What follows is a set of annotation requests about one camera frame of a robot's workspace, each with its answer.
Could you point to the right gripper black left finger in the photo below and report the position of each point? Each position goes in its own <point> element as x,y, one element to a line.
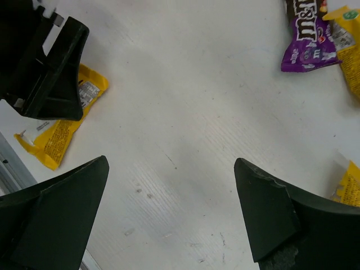
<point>47,225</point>

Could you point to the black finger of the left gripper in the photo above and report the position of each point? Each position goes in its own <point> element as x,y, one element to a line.
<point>40,61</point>

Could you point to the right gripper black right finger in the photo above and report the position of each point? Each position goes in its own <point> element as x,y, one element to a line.
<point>290,228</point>

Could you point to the yellow candy packet front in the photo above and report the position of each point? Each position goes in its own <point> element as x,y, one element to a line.
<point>48,140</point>

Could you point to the purple candy packet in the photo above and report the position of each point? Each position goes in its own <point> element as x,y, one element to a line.
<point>312,46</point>

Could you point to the yellow M&M packet right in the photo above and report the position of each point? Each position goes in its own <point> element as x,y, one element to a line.
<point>345,32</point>

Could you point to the aluminium front rail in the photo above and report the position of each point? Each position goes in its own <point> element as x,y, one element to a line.
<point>14,174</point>

